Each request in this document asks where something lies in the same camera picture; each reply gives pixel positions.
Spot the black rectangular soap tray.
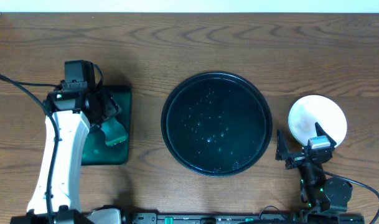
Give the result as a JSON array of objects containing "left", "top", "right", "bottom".
[{"left": 82, "top": 85, "right": 132, "bottom": 166}]

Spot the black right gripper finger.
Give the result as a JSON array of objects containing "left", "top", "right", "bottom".
[
  {"left": 315, "top": 122, "right": 337, "bottom": 147},
  {"left": 275, "top": 129, "right": 289, "bottom": 161}
]

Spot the white plate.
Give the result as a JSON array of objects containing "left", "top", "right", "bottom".
[{"left": 288, "top": 95, "right": 347, "bottom": 146}]

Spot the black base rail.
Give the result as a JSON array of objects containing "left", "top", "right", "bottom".
[{"left": 121, "top": 212, "right": 365, "bottom": 224}]

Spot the green wavy sponge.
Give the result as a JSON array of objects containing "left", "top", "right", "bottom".
[{"left": 100, "top": 117, "right": 128, "bottom": 146}]

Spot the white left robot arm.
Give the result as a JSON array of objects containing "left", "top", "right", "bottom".
[{"left": 11, "top": 84, "right": 122, "bottom": 223}]

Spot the black round tray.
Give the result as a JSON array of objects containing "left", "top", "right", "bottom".
[{"left": 161, "top": 72, "right": 273, "bottom": 177}]

